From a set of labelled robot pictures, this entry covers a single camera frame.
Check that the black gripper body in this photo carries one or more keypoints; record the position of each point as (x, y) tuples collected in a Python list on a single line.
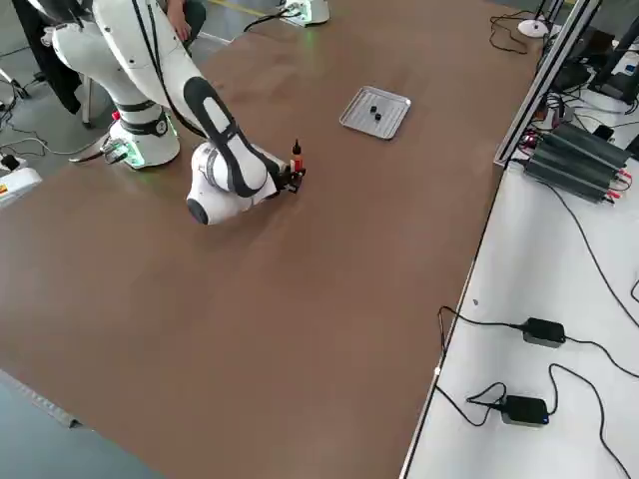
[(282, 182)]

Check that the oil bottle with red label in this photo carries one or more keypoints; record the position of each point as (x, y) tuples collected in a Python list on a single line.
[(298, 160)]

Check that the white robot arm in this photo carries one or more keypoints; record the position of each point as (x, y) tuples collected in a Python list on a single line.
[(314, 10), (150, 60)]

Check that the silver ribbed metal tray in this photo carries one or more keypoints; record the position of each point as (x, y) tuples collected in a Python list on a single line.
[(394, 120)]

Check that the person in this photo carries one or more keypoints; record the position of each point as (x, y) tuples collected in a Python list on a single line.
[(197, 15)]

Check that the white control cabinet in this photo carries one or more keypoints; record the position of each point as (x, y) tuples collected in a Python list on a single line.
[(15, 187)]

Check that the black finned power supply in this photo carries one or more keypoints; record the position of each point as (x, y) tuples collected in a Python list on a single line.
[(589, 142), (569, 174)]

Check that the white desk lamp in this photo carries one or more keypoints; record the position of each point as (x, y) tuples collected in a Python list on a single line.
[(533, 27)]

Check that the black power adapter blue light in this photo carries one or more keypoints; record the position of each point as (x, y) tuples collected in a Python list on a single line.
[(524, 410)]

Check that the aluminium frame post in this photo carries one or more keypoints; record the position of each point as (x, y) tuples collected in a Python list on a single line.
[(544, 75)]

